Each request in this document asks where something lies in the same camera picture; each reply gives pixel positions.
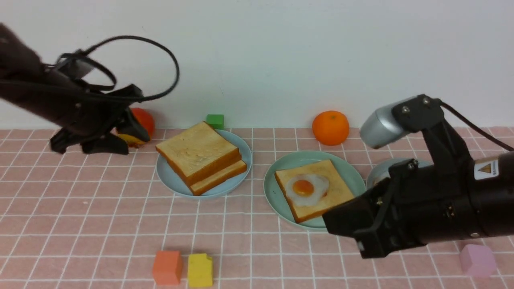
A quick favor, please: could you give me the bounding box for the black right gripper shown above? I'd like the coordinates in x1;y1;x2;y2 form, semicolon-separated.
322;96;474;258

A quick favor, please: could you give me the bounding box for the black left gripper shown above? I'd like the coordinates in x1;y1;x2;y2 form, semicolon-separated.
49;84;151;155

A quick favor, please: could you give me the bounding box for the toast slice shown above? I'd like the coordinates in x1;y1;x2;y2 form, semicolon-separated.
188;160;247;196
155;122;242;187
275;160;354;223

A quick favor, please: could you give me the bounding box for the fried egg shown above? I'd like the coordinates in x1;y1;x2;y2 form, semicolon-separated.
285;174;329;207

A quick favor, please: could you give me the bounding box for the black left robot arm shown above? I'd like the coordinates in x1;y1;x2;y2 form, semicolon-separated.
0;24;152;155

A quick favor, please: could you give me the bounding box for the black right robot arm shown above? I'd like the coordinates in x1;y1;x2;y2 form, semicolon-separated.
322;94;514;258

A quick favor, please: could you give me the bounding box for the grey blue egg plate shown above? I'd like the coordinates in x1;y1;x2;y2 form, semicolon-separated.
366;158;410;189

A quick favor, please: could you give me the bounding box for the red yellow pomegranate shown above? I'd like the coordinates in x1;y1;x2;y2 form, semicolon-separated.
115;108;155;148

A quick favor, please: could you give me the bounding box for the green centre plate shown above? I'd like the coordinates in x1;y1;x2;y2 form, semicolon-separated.
263;151;366;232

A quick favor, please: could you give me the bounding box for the pink checkered tablecloth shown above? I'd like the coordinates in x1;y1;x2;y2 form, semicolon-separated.
0;128;513;289

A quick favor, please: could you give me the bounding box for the pink block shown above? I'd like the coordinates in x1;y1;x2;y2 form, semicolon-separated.
459;244;497;278

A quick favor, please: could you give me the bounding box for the light blue bread plate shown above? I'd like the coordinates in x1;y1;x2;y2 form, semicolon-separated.
156;129;253;199

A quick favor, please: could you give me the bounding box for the orange fruit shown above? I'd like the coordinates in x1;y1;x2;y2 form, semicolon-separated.
312;110;350;146

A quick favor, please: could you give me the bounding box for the green cube block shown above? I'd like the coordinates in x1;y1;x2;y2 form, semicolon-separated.
205;114;225;130

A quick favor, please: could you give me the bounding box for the orange cube block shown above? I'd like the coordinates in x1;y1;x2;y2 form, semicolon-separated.
152;250;183;286

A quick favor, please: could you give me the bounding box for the yellow notched block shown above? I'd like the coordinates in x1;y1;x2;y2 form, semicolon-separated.
187;254;214;288

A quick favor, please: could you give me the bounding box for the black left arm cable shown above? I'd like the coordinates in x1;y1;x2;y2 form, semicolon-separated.
54;35;180;103

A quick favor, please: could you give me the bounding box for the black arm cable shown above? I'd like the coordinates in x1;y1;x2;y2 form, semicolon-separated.
54;35;180;103
440;101;514;152

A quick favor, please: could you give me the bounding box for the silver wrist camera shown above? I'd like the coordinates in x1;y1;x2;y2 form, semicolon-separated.
359;96;415;149

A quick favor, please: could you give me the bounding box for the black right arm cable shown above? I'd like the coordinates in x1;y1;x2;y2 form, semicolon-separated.
440;101;514;152

